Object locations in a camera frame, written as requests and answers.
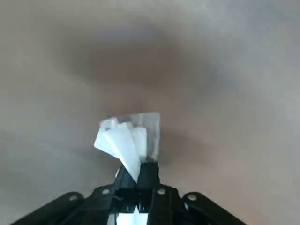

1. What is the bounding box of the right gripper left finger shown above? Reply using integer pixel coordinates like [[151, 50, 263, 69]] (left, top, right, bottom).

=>
[[10, 167, 139, 225]]

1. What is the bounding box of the white paper tissue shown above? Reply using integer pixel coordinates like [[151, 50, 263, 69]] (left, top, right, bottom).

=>
[[93, 112, 162, 225]]

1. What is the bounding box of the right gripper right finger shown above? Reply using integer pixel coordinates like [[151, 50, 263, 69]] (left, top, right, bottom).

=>
[[138, 162, 247, 225]]

